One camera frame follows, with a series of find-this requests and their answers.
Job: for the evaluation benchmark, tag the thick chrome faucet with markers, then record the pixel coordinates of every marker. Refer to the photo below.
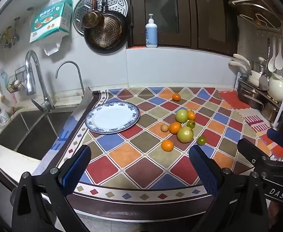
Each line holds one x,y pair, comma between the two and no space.
30,77

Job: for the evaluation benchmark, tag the white plastic spoon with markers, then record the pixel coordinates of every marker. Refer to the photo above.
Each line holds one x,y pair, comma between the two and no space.
279,61
272,65

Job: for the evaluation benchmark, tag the metal spatula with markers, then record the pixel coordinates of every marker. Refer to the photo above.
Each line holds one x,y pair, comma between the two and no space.
264,82

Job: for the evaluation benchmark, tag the white pump lotion bottle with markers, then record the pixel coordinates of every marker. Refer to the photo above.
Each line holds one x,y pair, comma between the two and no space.
151,35

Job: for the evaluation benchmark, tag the steel pot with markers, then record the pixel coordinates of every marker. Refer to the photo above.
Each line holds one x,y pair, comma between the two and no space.
249,95

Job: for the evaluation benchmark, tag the wall shelf with boards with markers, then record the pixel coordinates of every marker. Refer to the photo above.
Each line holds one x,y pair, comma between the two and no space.
257,12

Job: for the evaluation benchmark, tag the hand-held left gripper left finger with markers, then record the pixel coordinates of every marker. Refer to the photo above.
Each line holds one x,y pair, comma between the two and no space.
76,168

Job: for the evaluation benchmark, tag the teal tissue pack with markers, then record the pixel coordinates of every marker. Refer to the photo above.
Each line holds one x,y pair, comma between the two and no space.
50,20

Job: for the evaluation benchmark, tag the green tangerine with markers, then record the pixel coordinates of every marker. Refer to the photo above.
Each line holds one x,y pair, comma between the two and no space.
201,140
191,124

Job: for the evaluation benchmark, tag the white ceramic pitcher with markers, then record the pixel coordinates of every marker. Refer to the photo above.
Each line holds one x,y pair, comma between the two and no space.
278,88

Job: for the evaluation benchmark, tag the steel kitchen sink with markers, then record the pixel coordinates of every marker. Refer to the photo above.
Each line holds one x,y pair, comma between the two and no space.
35,135

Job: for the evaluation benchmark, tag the green apple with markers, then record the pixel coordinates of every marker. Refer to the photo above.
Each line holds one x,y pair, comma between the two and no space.
185,134
181,116

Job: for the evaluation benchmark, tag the wall hooks with utensils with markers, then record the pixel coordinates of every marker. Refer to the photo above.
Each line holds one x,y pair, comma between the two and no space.
8,35

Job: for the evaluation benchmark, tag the small copper saucepan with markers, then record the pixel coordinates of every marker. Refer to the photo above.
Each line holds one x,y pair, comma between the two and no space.
92,19

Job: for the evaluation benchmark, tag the blue rimmed white plate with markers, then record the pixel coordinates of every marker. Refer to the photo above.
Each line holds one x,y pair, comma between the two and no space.
110,117

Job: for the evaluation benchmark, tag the black frying pan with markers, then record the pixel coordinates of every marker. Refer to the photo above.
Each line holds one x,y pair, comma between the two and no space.
105,35

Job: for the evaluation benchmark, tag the small orange tangerine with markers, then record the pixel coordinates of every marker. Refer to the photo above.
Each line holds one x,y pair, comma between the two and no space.
192,115

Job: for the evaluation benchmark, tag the colourful diamond pattern mat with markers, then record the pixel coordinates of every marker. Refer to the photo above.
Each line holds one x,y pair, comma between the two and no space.
141,154

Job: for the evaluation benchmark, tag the metal dish rack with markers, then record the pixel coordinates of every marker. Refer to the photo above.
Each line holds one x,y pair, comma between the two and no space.
280,111

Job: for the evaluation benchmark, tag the glass cup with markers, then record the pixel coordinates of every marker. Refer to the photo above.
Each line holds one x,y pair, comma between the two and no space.
3,116

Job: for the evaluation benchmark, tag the dark brown window frame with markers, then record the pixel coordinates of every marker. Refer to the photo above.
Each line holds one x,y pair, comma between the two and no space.
204,17

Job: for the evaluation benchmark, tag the round metal steamer rack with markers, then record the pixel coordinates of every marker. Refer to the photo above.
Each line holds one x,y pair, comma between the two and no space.
118,2

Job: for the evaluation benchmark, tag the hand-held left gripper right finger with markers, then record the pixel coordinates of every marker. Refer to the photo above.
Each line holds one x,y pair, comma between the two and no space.
204,171

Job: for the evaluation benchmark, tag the thin gooseneck faucet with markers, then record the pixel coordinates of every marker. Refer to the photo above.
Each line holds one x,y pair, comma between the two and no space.
79,77

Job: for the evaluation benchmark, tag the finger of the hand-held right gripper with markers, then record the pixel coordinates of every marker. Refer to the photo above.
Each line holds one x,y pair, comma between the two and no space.
280,139
249,149

